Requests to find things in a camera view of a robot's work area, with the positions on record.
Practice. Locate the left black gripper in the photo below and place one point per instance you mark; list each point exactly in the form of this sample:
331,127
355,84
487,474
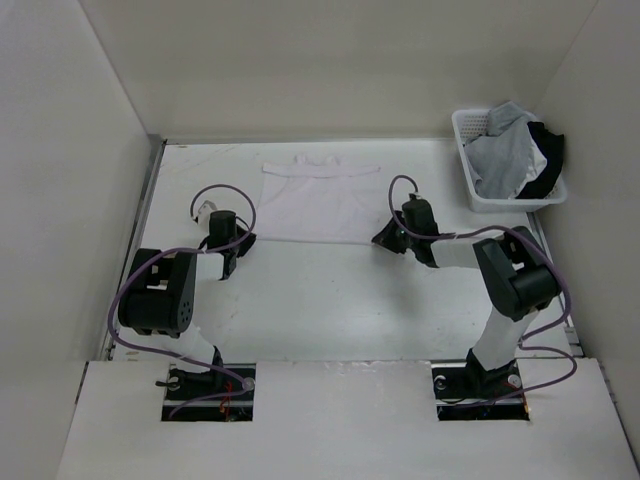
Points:
247,243

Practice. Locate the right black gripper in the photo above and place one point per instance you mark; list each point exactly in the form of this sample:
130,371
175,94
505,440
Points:
385,239

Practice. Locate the pale pink tank top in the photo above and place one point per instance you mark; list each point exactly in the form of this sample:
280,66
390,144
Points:
321,201

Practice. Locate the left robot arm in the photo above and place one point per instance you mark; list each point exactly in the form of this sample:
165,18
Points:
153,310

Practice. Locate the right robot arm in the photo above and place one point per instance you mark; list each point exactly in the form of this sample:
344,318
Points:
517,280

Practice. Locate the grey tank top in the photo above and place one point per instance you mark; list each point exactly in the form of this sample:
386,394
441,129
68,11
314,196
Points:
499,158

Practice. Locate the white tank top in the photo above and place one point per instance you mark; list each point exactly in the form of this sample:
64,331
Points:
536,166

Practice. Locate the black tank top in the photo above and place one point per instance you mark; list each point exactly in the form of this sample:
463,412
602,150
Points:
552,146

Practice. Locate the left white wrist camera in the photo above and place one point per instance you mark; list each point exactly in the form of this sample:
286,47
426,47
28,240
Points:
204,212

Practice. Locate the left metal table rail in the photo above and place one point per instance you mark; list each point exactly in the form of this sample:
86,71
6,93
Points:
158,144

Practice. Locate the metal table rail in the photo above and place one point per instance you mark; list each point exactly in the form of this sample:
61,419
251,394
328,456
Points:
158,144
564,336

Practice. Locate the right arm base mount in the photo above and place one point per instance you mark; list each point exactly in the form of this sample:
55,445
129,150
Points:
460,398

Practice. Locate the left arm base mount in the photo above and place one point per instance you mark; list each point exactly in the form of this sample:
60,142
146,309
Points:
210,397

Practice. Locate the right metal table rail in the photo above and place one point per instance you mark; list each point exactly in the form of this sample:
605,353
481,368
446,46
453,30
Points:
564,336

